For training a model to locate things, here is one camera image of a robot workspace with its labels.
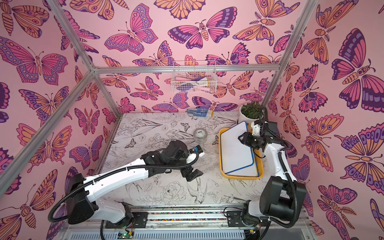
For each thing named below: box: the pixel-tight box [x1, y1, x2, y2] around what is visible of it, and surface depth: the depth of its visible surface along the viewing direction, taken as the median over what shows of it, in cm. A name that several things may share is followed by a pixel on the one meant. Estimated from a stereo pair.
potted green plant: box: [238, 101, 264, 124], surface depth 101 cm
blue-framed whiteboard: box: [221, 121, 254, 174], surface depth 93 cm
